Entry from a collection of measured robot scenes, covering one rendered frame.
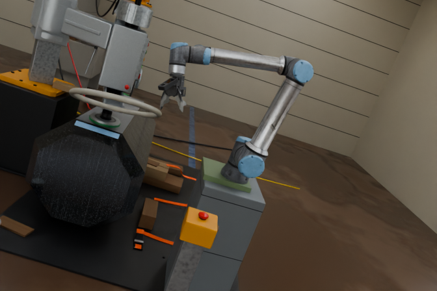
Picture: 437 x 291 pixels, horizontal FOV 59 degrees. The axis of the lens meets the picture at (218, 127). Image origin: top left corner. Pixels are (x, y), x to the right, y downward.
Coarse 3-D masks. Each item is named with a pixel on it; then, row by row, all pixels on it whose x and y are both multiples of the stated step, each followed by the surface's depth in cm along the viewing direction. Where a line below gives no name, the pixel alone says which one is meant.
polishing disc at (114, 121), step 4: (92, 112) 274; (96, 112) 277; (100, 112) 280; (92, 116) 266; (96, 116) 269; (112, 116) 281; (96, 120) 262; (100, 120) 264; (104, 120) 267; (108, 120) 270; (112, 120) 272; (116, 120) 276; (104, 124) 263; (108, 124) 264; (112, 124) 266; (116, 124) 269
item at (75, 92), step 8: (72, 88) 190; (80, 88) 185; (72, 96) 202; (80, 96) 209; (96, 96) 182; (104, 96) 181; (112, 96) 181; (120, 96) 182; (96, 104) 220; (104, 104) 223; (136, 104) 186; (144, 104) 189; (128, 112) 226; (136, 112) 225; (144, 112) 223; (160, 112) 202
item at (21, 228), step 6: (6, 216) 270; (6, 222) 264; (12, 222) 266; (18, 222) 268; (6, 228) 260; (12, 228) 261; (18, 228) 263; (24, 228) 265; (30, 228) 267; (24, 234) 258
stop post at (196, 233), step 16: (192, 208) 146; (192, 224) 136; (208, 224) 139; (192, 240) 137; (208, 240) 137; (176, 256) 149; (192, 256) 141; (176, 272) 143; (192, 272) 143; (176, 288) 145
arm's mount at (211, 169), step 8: (208, 160) 262; (208, 168) 248; (216, 168) 253; (208, 176) 236; (216, 176) 239; (224, 184) 239; (232, 184) 239; (240, 184) 240; (248, 184) 245; (248, 192) 241
